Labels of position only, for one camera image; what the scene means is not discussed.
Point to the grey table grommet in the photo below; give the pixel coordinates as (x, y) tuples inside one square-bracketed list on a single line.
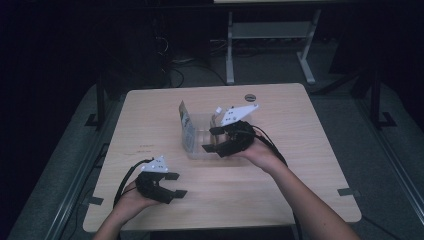
[(250, 97)]

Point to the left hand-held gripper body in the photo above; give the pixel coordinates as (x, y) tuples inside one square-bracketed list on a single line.
[(150, 186)]

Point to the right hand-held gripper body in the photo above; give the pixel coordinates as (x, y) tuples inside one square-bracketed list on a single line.
[(238, 135)]

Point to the person's right hand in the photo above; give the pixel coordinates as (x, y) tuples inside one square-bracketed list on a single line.
[(263, 155)]

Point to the grey metal rail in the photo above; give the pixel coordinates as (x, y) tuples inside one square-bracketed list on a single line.
[(80, 173), (393, 156)]

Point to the clear plastic container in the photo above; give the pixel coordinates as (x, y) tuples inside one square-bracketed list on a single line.
[(200, 146)]

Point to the white metal desk frame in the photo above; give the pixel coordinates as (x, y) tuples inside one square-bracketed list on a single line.
[(270, 30)]

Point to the person's left hand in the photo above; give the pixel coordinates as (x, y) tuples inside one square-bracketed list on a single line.
[(131, 201)]

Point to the black metal stand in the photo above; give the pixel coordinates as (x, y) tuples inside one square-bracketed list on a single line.
[(378, 106), (99, 106)]

